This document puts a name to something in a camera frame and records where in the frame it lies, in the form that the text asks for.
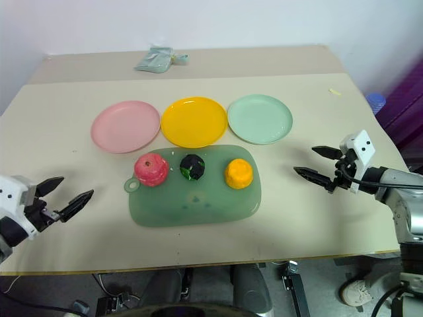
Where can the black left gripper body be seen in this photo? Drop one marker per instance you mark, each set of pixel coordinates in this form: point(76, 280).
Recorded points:
point(41, 214)

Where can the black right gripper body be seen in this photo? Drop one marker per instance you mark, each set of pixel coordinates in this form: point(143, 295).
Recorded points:
point(342, 176)

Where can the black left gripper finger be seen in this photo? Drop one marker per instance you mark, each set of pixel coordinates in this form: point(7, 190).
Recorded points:
point(76, 204)
point(49, 185)

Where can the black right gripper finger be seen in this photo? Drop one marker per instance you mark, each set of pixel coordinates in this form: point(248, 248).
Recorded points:
point(312, 175)
point(327, 152)

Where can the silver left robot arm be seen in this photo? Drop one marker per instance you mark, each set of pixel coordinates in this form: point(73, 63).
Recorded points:
point(6, 236)

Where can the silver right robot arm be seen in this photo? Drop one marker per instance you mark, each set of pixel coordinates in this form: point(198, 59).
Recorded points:
point(401, 204)

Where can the orange fruit toy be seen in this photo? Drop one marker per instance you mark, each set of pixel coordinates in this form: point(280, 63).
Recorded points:
point(238, 173)

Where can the mint green plate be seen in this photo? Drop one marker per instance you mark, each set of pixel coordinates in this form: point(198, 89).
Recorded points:
point(260, 119)

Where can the pink plate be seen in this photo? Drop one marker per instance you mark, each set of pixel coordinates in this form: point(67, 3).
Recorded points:
point(125, 126)

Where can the dark green toy vegetable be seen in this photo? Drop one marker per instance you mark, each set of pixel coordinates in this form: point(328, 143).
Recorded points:
point(192, 167)

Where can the yellow plate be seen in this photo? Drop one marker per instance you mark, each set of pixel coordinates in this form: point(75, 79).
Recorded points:
point(194, 121)

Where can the small yellow scrap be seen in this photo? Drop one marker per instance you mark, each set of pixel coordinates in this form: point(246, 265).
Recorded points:
point(334, 91)

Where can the blue bottle cap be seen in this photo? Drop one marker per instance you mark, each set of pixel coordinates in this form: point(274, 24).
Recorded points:
point(375, 101)

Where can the red apple toy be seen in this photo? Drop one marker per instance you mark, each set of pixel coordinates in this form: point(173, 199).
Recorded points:
point(151, 170)

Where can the purple fabric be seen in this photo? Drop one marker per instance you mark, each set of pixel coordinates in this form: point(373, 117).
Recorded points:
point(404, 109)

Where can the black floor device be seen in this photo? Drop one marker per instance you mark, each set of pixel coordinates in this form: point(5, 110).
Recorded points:
point(114, 302)

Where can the green cutting board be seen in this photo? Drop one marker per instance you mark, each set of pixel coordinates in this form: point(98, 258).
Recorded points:
point(198, 198)

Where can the white sneaker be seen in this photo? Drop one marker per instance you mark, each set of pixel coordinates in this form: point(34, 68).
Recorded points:
point(356, 292)

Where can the dark rounded robot leg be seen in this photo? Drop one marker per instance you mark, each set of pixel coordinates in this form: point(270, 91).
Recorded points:
point(249, 287)

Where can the teal plastic packet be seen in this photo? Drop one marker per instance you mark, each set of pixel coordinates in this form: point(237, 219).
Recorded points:
point(154, 59)

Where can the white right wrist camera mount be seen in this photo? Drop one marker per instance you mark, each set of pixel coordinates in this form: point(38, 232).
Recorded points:
point(360, 148)

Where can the black table leg bracket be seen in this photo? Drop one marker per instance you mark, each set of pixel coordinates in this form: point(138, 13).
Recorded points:
point(292, 284)

